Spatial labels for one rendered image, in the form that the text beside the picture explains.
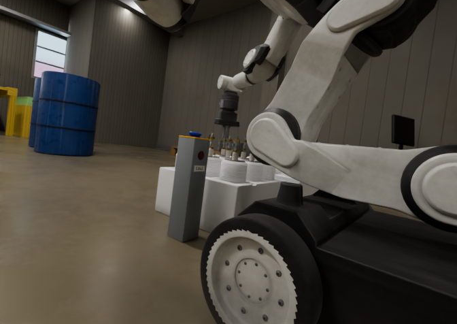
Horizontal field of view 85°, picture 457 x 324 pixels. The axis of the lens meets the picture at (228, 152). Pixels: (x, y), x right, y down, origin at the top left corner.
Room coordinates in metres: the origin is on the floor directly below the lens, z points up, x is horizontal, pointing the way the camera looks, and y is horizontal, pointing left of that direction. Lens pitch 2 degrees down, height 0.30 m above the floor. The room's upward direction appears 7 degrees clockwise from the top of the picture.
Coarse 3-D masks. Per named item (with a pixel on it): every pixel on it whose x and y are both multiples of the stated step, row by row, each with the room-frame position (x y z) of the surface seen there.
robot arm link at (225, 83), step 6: (222, 78) 1.17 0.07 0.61; (228, 78) 1.18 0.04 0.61; (222, 84) 1.17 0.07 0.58; (228, 84) 1.18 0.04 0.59; (222, 90) 1.22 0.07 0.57; (228, 90) 1.19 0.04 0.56; (234, 90) 1.19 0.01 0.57; (222, 96) 1.19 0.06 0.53; (228, 96) 1.17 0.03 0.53; (234, 96) 1.18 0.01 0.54
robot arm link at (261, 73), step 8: (256, 64) 0.94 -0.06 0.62; (264, 64) 0.95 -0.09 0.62; (272, 64) 0.96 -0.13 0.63; (248, 72) 0.98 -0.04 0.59; (256, 72) 0.96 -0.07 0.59; (264, 72) 0.97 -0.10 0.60; (272, 72) 0.97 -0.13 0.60; (240, 80) 1.07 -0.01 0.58; (248, 80) 1.02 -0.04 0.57; (256, 80) 0.99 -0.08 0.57; (264, 80) 0.99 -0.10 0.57
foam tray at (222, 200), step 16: (160, 176) 1.00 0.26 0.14; (160, 192) 0.99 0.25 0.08; (208, 192) 0.85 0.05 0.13; (224, 192) 0.81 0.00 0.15; (240, 192) 0.80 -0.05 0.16; (256, 192) 0.88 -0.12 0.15; (272, 192) 0.99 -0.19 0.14; (160, 208) 0.99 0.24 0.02; (208, 208) 0.84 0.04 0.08; (224, 208) 0.80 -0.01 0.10; (240, 208) 0.81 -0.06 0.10; (208, 224) 0.84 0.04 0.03
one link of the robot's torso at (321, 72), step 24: (360, 0) 0.49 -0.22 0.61; (384, 0) 0.46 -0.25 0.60; (336, 24) 0.51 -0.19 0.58; (360, 24) 0.49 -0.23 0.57; (312, 48) 0.56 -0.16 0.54; (336, 48) 0.52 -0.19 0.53; (288, 72) 0.61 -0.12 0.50; (312, 72) 0.57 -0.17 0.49; (336, 72) 0.54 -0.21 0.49; (288, 96) 0.61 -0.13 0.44; (312, 96) 0.57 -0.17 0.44; (336, 96) 0.61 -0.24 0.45; (288, 120) 0.58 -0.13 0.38; (312, 120) 0.59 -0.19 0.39
